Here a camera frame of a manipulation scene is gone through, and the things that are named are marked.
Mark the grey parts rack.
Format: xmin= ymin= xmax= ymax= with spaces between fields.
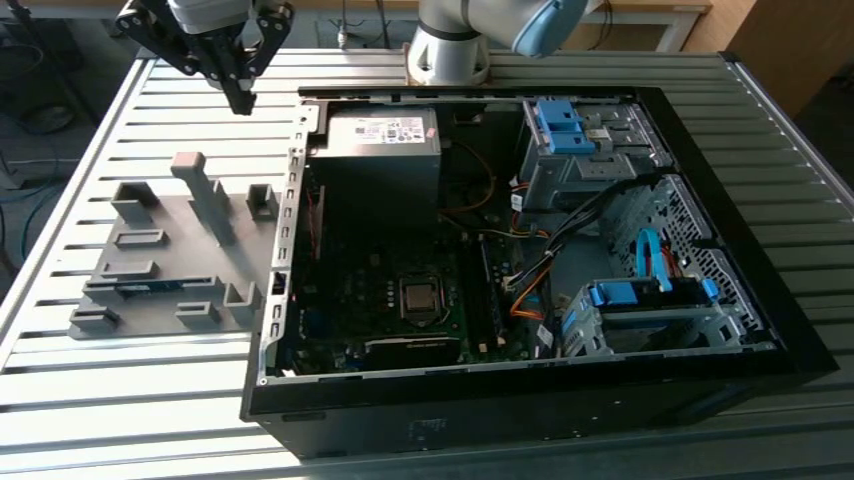
xmin=65 ymin=151 xmax=281 ymax=342

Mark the wooden desk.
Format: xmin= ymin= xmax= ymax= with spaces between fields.
xmin=292 ymin=0 xmax=712 ymax=54

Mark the yellow wire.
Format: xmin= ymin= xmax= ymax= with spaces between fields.
xmin=436 ymin=142 xmax=499 ymax=216

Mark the silver CPU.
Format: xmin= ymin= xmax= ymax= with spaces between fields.
xmin=403 ymin=283 xmax=436 ymax=312

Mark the wooden cabinet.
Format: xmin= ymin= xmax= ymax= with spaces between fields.
xmin=692 ymin=0 xmax=854 ymax=121

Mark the silver drive cage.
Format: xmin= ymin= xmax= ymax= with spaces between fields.
xmin=518 ymin=99 xmax=675 ymax=214
xmin=558 ymin=277 xmax=762 ymax=357

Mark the blue data cable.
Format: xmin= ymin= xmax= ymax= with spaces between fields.
xmin=635 ymin=227 xmax=674 ymax=294

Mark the grey power supply unit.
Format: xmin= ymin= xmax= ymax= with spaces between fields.
xmin=307 ymin=107 xmax=446 ymax=236

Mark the green motherboard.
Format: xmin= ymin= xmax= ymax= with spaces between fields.
xmin=285 ymin=232 xmax=535 ymax=374

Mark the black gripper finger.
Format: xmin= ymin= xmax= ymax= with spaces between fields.
xmin=236 ymin=0 xmax=295 ymax=96
xmin=113 ymin=0 xmax=256 ymax=116

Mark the black graphics card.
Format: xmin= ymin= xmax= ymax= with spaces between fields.
xmin=361 ymin=333 xmax=464 ymax=372

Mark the black RAM slot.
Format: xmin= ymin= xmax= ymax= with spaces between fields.
xmin=463 ymin=235 xmax=484 ymax=352

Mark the black wire bundle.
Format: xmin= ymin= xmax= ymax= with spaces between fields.
xmin=516 ymin=179 xmax=652 ymax=291

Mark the black wheeled stand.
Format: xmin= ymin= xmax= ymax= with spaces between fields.
xmin=0 ymin=14 xmax=88 ymax=136

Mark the orange wire bundle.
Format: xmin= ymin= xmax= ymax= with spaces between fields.
xmin=510 ymin=264 xmax=555 ymax=321

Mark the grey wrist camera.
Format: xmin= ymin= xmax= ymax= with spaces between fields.
xmin=165 ymin=0 xmax=253 ymax=35

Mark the black PC case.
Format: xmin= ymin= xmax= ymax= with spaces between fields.
xmin=239 ymin=84 xmax=840 ymax=460

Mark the metal socket cover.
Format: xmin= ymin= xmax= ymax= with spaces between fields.
xmin=396 ymin=272 xmax=447 ymax=327

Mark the blue disk carrier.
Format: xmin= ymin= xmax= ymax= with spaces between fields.
xmin=535 ymin=99 xmax=595 ymax=155
xmin=590 ymin=280 xmax=659 ymax=307

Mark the blue RAM stick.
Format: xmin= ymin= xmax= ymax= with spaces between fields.
xmin=99 ymin=281 xmax=201 ymax=297

